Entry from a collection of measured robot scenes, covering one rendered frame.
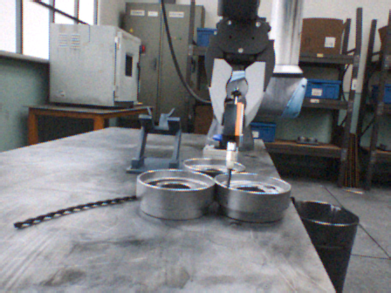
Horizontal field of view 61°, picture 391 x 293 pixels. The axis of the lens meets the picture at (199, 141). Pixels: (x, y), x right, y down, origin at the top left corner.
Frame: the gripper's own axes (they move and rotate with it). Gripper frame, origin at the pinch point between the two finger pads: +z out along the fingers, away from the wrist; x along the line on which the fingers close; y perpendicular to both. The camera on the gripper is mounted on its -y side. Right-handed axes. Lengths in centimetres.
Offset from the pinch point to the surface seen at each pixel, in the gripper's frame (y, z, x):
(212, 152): 20.6, 5.9, 4.3
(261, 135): 354, -8, -21
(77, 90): 202, -25, 134
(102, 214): -7.0, 14.1, 14.6
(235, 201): -4.5, 10.8, -1.4
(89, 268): -19.1, 15.7, 10.3
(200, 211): -4.4, 12.7, 2.8
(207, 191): -4.9, 10.0, 2.2
